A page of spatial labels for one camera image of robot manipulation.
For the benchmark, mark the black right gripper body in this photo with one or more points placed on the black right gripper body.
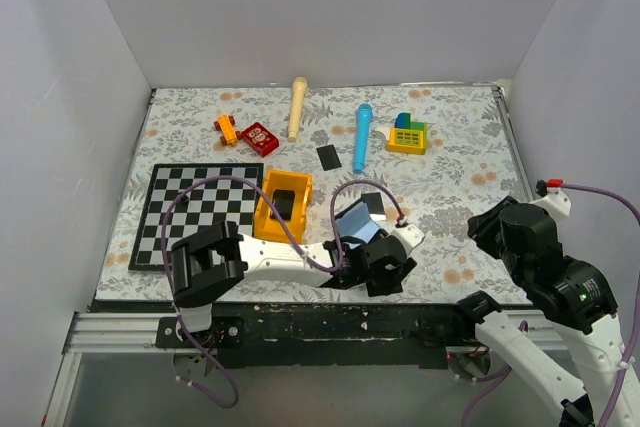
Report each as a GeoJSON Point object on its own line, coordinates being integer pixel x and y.
{"type": "Point", "coordinates": [486, 235]}

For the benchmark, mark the black silver chessboard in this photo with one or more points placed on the black silver chessboard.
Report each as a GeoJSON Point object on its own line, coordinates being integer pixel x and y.
{"type": "Point", "coordinates": [225, 200]}

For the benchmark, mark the black card in bin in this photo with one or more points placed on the black card in bin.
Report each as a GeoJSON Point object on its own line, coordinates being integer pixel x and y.
{"type": "Point", "coordinates": [283, 201]}

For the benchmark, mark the blue toy microphone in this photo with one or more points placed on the blue toy microphone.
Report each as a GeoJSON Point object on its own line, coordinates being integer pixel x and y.
{"type": "Point", "coordinates": [364, 116]}

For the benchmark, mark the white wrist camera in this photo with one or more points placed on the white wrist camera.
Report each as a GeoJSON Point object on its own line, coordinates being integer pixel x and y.
{"type": "Point", "coordinates": [409, 235]}
{"type": "Point", "coordinates": [552, 199]}

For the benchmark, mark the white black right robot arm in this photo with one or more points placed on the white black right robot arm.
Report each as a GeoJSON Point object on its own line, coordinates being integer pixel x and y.
{"type": "Point", "coordinates": [573, 295]}

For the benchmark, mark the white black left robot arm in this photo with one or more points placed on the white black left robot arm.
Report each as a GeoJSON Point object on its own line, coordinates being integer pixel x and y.
{"type": "Point", "coordinates": [209, 263]}

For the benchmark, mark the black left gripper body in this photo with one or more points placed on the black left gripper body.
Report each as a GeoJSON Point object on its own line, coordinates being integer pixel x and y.
{"type": "Point", "coordinates": [386, 282]}

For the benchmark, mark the blue leather card holder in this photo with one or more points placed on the blue leather card holder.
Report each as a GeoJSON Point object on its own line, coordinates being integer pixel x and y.
{"type": "Point", "coordinates": [356, 227]}

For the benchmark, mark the cream toy microphone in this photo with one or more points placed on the cream toy microphone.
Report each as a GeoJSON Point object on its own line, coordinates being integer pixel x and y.
{"type": "Point", "coordinates": [299, 88]}

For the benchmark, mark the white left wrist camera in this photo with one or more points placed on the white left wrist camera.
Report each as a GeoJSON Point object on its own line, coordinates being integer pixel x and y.
{"type": "Point", "coordinates": [409, 235]}

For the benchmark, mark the red owl toy block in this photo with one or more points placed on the red owl toy block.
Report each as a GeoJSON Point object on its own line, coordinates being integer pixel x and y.
{"type": "Point", "coordinates": [260, 139]}

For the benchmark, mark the black credit card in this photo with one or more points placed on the black credit card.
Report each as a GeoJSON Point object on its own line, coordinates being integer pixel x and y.
{"type": "Point", "coordinates": [328, 157]}

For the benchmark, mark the yellow plastic bin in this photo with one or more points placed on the yellow plastic bin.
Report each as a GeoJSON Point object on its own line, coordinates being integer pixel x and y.
{"type": "Point", "coordinates": [266, 226]}

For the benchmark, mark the yellow toy brick car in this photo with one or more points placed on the yellow toy brick car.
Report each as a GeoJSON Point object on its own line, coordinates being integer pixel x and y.
{"type": "Point", "coordinates": [225, 125]}

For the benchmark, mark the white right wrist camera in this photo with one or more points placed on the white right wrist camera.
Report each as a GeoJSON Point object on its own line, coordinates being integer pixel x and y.
{"type": "Point", "coordinates": [552, 199]}

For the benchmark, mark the black VIP card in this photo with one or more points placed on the black VIP card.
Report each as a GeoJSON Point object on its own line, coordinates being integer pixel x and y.
{"type": "Point", "coordinates": [375, 205]}

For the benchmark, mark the yellow green toy brick house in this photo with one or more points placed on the yellow green toy brick house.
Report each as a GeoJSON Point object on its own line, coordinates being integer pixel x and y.
{"type": "Point", "coordinates": [406, 136]}

